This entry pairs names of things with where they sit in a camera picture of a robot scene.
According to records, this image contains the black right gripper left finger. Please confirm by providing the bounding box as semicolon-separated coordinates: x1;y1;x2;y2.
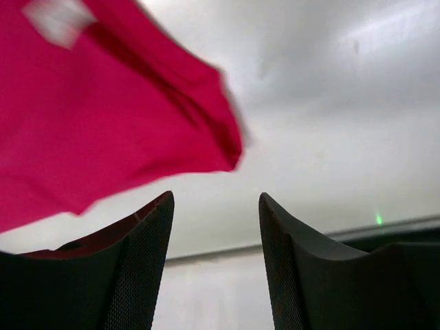
1;192;175;329

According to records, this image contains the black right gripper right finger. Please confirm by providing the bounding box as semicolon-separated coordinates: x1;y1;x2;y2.
258;193;439;329

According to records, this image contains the red t shirt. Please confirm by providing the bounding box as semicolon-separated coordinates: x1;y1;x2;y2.
1;1;243;231

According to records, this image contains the aluminium table edge rail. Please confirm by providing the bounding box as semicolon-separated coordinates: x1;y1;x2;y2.
166;214;440;267

